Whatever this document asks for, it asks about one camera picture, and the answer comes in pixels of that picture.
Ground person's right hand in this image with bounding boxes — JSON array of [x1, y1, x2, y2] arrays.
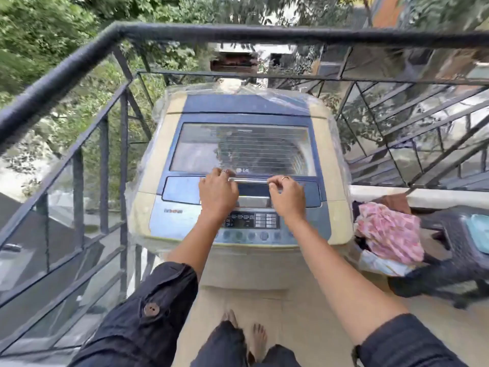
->
[[266, 174, 307, 226]]

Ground person's left hand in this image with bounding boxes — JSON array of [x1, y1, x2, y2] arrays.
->
[[198, 168, 240, 222]]

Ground beige blue washing machine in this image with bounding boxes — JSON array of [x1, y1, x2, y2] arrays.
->
[[128, 82, 354, 291]]

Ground pink patterned clothes garment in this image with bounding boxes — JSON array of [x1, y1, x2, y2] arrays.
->
[[354, 202, 425, 264]]

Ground rust brown garment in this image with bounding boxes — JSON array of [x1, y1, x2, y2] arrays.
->
[[382, 194, 412, 215]]

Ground light blue detergent tray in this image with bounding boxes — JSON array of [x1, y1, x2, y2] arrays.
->
[[464, 214, 489, 255]]

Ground person's left forearm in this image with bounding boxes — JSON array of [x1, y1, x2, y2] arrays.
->
[[165, 214, 232, 283]]

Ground person's right forearm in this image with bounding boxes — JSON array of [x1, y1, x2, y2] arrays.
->
[[284, 217, 410, 347]]

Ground lavender plastic laundry basin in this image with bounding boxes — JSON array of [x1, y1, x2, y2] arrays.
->
[[358, 248, 417, 278]]

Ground person's right foot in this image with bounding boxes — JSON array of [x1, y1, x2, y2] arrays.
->
[[250, 323, 269, 362]]

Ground person's dark left sleeve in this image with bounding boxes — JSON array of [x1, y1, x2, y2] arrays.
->
[[68, 261, 199, 367]]

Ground person's dark sleeve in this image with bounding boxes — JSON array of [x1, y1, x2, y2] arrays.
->
[[353, 313, 471, 367], [68, 261, 199, 367]]

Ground person's dark trousers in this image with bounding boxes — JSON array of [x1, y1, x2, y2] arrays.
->
[[200, 321, 303, 367]]

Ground person's dark right sleeve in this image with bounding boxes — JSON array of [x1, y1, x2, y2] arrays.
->
[[353, 313, 471, 367]]

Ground white concrete balcony ledge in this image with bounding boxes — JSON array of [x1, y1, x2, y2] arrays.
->
[[349, 185, 489, 211]]

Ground black metal balcony railing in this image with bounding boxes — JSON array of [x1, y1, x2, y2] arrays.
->
[[0, 21, 489, 356]]

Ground dark woven plastic stool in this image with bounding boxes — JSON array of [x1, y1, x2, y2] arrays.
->
[[389, 205, 489, 310]]

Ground dark neighbouring roof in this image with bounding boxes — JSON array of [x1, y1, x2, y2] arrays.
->
[[0, 193, 127, 302]]

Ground orange yellow building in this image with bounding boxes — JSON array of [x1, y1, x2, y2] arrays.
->
[[371, 0, 406, 29]]

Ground green trees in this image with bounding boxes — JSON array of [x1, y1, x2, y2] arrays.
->
[[0, 0, 489, 188]]

